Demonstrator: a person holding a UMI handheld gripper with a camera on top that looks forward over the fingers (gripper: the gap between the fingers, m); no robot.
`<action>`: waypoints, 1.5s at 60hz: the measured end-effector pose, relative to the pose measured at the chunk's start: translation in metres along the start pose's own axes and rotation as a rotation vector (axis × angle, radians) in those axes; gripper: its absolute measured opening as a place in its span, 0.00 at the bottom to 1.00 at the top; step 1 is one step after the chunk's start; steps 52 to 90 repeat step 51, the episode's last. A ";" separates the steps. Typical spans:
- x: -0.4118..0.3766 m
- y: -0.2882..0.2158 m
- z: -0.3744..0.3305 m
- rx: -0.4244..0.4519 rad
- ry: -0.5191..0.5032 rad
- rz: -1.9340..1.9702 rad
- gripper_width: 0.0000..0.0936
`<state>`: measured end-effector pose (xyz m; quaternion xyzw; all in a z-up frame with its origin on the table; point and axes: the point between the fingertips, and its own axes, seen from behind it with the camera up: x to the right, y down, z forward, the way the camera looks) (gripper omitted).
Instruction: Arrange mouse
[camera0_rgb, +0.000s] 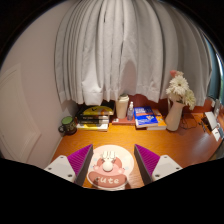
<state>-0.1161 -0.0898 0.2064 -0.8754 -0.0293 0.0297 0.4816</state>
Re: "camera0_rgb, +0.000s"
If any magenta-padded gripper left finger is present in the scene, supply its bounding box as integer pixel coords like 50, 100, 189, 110
43, 143, 94, 187

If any white computer mouse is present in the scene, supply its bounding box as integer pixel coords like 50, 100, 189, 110
101, 150, 117, 173

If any clear pump bottle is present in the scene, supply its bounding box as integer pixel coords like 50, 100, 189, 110
126, 101, 135, 122

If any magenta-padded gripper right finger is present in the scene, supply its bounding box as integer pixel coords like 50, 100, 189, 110
133, 143, 184, 186

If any small white box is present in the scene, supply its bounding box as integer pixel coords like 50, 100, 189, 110
211, 127, 223, 143

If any white desk device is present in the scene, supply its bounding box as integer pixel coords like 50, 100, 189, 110
203, 111, 219, 132

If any black cable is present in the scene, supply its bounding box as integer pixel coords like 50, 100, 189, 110
179, 113, 201, 130

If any dark green mug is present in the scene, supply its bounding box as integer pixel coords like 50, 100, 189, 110
58, 115, 78, 136

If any white panelled door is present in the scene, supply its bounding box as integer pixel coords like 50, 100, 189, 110
0, 63, 43, 162

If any white curtain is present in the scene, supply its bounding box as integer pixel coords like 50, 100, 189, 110
54, 0, 213, 107

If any white lidded cup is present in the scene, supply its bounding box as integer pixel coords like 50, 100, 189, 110
115, 93, 130, 120

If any white flower bouquet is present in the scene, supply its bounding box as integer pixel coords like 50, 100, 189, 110
165, 69, 197, 111

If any blue book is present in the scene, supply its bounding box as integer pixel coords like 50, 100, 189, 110
133, 105, 160, 129

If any white ceramic jug vase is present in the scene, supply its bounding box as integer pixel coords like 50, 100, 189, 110
164, 97, 186, 132

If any flat red-brown book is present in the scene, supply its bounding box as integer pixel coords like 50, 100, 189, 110
111, 115, 137, 126

